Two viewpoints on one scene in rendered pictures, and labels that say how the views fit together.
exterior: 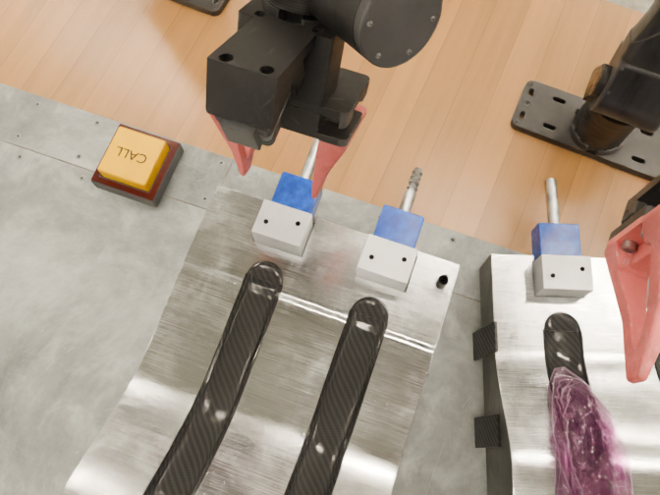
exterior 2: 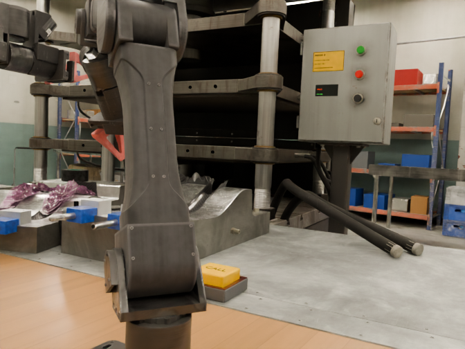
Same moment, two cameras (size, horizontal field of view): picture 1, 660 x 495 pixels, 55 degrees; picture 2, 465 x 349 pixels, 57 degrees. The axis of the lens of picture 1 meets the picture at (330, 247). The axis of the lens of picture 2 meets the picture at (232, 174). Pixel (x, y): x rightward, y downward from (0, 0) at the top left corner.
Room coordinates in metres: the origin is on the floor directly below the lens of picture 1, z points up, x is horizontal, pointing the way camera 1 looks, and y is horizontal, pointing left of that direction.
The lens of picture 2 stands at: (1.01, 0.35, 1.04)
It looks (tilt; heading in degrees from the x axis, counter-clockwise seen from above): 4 degrees down; 188
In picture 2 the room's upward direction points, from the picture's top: 3 degrees clockwise
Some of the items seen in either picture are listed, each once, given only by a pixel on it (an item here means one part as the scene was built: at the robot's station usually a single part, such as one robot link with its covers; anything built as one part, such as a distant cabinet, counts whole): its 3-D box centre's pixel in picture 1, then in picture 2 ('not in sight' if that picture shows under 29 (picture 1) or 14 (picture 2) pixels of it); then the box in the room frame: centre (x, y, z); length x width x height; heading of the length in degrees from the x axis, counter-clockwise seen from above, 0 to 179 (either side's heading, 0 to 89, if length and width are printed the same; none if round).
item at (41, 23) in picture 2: not in sight; (42, 38); (0.13, -0.21, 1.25); 0.07 x 0.06 x 0.11; 66
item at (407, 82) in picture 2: not in sight; (372, 145); (-6.13, 1.55, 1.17); 2.06 x 0.65 x 2.34; 61
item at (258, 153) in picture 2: not in sight; (187, 161); (-1.04, -0.17, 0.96); 1.29 x 0.83 x 0.18; 70
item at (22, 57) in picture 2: not in sight; (14, 55); (0.18, -0.24, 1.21); 0.07 x 0.06 x 0.07; 156
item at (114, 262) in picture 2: not in sight; (154, 280); (0.62, 0.22, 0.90); 0.09 x 0.06 x 0.06; 124
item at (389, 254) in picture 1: (400, 224); (77, 215); (0.23, -0.07, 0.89); 0.13 x 0.05 x 0.05; 160
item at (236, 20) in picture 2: not in sight; (191, 58); (-1.03, -0.18, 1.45); 1.29 x 0.82 x 0.19; 70
